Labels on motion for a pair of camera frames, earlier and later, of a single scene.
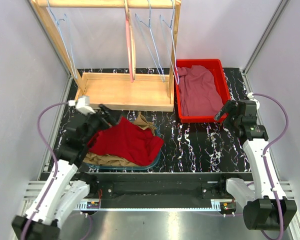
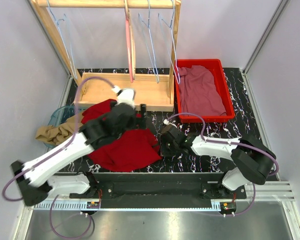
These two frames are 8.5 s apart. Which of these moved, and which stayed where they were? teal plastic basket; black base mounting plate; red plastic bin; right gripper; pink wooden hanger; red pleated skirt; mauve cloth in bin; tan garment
Moved: teal plastic basket; right gripper; tan garment
Stayed: mauve cloth in bin; red pleated skirt; red plastic bin; pink wooden hanger; black base mounting plate
